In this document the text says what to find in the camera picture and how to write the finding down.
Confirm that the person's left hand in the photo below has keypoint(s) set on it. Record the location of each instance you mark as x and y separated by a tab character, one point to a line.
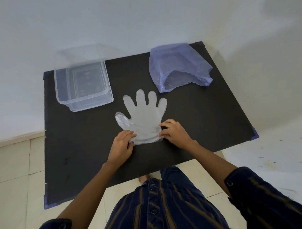
120	148

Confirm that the person's right hand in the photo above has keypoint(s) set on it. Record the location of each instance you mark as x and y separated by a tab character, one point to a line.
177	134

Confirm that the person's right thumb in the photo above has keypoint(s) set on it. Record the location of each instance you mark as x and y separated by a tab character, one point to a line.
163	135

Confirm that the person's left thumb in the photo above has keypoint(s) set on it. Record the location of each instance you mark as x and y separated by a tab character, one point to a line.
131	146

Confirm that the clear plastic disposable glove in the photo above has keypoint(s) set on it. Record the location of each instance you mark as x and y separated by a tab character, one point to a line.
145	115

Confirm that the person's left forearm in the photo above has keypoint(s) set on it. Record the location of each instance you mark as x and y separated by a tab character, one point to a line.
89	195

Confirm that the person's right forearm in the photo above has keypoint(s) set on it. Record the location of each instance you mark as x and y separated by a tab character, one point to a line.
212	162

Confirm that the person's bare foot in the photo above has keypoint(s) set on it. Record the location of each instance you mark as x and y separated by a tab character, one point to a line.
143	179

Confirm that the purple translucent plastic bag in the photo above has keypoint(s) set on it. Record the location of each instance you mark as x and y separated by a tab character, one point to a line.
175	63

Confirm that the clear plastic storage container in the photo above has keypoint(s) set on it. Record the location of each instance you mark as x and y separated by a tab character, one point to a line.
82	85

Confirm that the purple table corner tape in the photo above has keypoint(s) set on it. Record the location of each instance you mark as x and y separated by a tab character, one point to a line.
48	204
255	135

